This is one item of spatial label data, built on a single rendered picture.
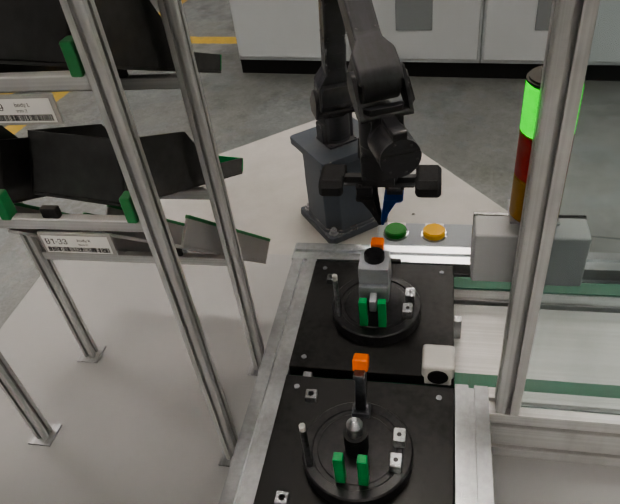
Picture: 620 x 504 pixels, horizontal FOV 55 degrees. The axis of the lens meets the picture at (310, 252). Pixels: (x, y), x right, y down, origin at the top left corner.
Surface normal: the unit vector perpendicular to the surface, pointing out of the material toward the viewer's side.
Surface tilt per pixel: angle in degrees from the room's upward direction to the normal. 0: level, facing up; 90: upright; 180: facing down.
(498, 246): 90
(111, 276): 0
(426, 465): 0
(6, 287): 0
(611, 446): 90
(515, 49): 90
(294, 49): 90
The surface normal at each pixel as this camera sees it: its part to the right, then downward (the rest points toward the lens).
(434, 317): -0.11, -0.76
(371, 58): 0.01, -0.36
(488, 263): -0.18, 0.65
